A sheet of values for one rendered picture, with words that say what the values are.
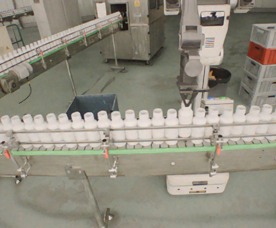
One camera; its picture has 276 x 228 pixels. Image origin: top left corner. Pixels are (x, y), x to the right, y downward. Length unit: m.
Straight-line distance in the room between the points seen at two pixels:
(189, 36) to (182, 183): 1.29
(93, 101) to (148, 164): 0.74
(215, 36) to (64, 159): 1.10
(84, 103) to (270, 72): 2.45
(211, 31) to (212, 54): 0.15
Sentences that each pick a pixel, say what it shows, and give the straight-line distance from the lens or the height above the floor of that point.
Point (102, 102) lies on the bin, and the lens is 1.48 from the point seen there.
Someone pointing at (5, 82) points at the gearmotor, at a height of 0.97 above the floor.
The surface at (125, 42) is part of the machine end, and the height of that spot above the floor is 0.51.
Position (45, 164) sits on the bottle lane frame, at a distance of 1.07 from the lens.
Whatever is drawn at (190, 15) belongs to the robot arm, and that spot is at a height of 1.52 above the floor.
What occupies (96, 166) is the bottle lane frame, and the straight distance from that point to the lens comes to 0.99.
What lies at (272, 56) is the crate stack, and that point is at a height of 0.78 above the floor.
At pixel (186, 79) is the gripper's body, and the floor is 1.31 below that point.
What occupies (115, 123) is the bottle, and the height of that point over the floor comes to 1.13.
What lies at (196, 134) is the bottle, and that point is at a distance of 0.87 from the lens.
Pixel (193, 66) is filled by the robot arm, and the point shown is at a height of 1.38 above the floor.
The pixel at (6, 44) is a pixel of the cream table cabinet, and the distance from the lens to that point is 5.08.
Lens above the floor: 1.62
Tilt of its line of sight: 34 degrees down
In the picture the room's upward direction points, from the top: 5 degrees counter-clockwise
